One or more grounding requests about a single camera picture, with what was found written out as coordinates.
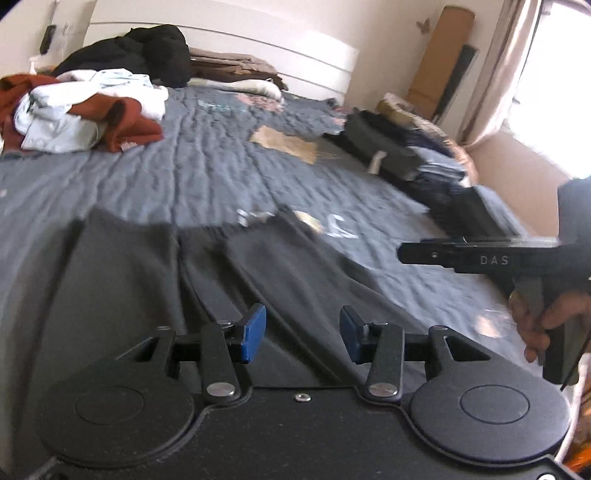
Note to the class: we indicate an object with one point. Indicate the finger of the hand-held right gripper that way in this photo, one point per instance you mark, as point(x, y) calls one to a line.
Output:
point(425, 253)

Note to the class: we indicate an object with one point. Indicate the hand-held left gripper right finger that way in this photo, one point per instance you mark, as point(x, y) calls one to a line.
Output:
point(351, 334)

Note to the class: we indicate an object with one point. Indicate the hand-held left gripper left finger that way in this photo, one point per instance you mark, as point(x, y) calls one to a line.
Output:
point(254, 330)

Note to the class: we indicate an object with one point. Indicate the dark grey pants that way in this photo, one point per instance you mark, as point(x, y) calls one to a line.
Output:
point(138, 277)

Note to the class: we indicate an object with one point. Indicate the stack of folded clothes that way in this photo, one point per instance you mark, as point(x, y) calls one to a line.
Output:
point(383, 143)

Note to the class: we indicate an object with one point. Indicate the person's right hand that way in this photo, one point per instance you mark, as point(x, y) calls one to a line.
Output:
point(531, 337)

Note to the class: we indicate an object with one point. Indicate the bright window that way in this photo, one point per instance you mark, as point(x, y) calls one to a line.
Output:
point(563, 92)

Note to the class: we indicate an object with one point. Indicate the grey printed quilt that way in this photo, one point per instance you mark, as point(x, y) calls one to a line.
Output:
point(207, 152)

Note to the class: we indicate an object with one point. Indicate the beige curtain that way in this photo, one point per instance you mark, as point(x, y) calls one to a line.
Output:
point(503, 69)

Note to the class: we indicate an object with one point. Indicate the black flat panel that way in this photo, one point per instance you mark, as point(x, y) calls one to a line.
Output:
point(461, 69)

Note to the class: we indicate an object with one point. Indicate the tall cardboard box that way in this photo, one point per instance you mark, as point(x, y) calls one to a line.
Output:
point(438, 60)

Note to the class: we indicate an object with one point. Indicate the white long pillow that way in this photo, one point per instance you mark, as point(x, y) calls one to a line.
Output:
point(249, 87)

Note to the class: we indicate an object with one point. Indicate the rust red garment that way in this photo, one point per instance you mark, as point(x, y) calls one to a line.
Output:
point(129, 120)

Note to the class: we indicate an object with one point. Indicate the white headboard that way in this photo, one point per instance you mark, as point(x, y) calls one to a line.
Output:
point(277, 41)

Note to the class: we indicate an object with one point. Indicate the beige folded blanket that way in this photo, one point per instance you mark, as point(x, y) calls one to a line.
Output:
point(231, 64)

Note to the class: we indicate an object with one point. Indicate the black fleece coat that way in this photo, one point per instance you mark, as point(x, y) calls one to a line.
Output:
point(152, 50)

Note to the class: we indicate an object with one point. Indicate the black hair brush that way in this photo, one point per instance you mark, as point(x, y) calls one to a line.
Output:
point(47, 39)

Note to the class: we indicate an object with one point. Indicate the small wall ornament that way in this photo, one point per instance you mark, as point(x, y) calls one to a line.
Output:
point(424, 25)

